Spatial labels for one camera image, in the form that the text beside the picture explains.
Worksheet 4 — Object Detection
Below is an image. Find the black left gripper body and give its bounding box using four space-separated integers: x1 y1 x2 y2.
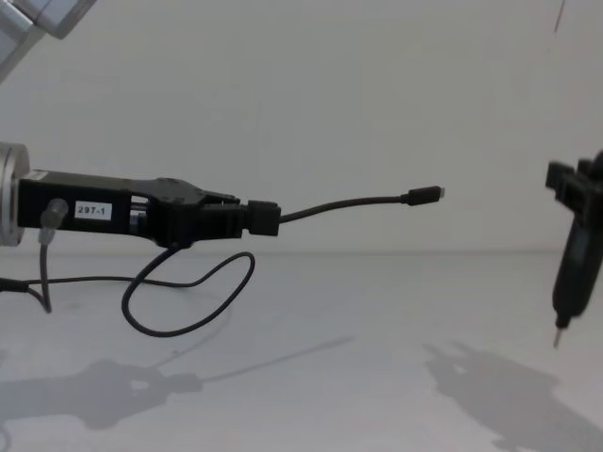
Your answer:
17 169 208 250

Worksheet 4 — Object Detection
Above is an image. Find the black cable with small plug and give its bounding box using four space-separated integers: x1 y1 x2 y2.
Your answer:
25 186 447 338

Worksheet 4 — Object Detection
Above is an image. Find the white table cloth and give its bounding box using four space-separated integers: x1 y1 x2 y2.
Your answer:
0 249 603 452

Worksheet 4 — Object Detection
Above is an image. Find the thin dark wrist cable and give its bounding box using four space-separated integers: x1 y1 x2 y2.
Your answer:
0 197 70 315

